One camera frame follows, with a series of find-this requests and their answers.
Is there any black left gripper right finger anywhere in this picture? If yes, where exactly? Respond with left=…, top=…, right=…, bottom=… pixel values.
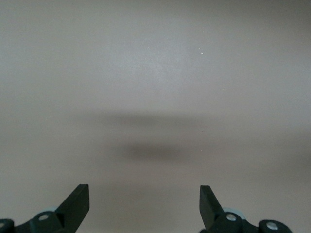
left=198, top=185, right=292, bottom=233

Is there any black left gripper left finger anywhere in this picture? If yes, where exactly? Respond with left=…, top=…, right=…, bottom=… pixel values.
left=0, top=184, right=90, bottom=233

